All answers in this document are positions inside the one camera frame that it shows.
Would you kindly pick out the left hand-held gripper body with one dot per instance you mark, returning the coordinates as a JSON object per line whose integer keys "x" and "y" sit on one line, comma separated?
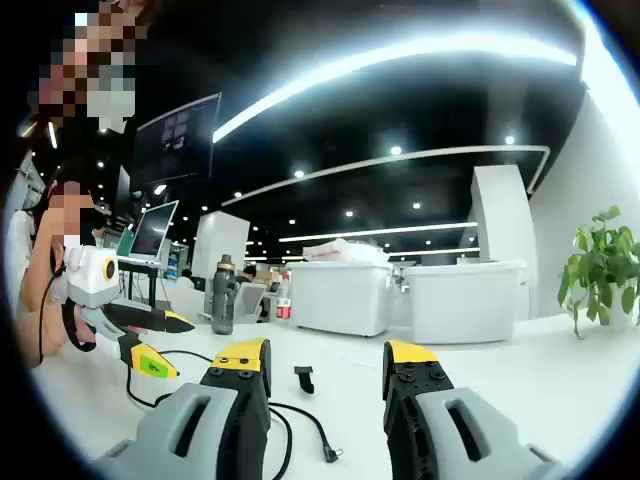
{"x": 87, "y": 280}

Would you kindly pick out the pile of clear plastic bags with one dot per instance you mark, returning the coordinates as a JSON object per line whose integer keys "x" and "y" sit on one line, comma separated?
{"x": 345, "y": 251}

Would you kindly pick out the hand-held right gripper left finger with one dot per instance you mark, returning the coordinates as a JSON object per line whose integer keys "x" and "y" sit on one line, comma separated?
{"x": 200, "y": 425}

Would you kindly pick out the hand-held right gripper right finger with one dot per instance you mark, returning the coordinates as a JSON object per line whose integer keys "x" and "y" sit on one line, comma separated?
{"x": 465, "y": 430}

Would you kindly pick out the white plastic storage box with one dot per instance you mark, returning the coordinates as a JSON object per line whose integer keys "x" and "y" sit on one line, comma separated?
{"x": 340, "y": 300}
{"x": 460, "y": 305}

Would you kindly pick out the person's left hand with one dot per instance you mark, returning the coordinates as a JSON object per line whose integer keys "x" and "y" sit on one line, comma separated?
{"x": 84, "y": 327}

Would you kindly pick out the open laptop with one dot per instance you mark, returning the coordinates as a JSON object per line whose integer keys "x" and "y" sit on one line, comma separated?
{"x": 152, "y": 232}

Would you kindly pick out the long ceiling light strip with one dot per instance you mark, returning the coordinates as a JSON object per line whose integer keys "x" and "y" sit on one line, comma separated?
{"x": 350, "y": 65}

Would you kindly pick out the green potted plant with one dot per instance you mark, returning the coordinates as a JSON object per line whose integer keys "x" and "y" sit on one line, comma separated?
{"x": 597, "y": 260}

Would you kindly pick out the white plant pot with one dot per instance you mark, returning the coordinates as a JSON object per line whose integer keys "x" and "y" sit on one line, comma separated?
{"x": 625, "y": 307}

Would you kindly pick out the large dark wall screen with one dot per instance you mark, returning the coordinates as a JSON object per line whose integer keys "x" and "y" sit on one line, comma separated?
{"x": 175, "y": 135}

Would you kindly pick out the white desktop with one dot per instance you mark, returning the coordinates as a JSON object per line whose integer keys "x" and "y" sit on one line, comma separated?
{"x": 500, "y": 372}

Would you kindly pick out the grey water bottle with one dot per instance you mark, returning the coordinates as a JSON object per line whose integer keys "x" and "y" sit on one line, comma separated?
{"x": 223, "y": 305}

